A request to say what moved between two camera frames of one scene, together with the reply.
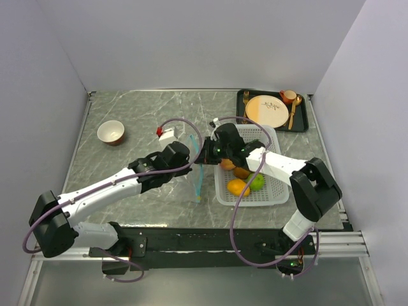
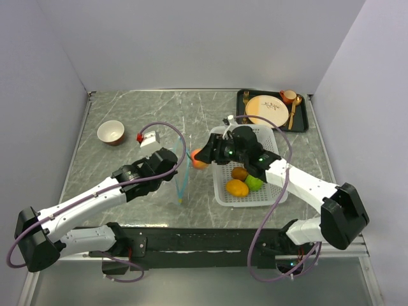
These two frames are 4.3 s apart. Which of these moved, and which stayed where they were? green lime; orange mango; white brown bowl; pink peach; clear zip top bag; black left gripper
Moved: clear zip top bag; pink peach
Stayed: orange mango; white brown bowl; green lime; black left gripper
